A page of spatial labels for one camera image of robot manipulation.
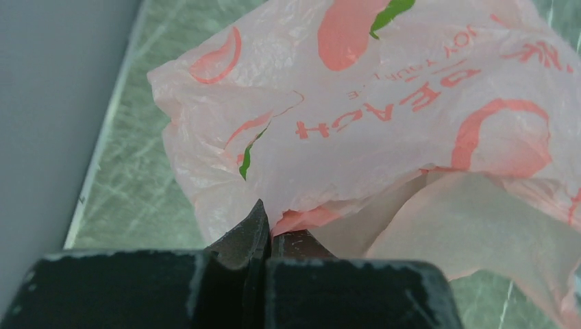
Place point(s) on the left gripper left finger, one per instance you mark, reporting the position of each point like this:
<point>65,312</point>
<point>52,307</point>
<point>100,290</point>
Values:
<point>219,286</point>

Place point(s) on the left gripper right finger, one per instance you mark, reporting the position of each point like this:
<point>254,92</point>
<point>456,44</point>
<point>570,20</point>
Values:
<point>308,287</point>

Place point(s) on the pink plastic bag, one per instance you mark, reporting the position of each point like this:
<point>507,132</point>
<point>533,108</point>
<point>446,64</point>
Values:
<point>444,131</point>

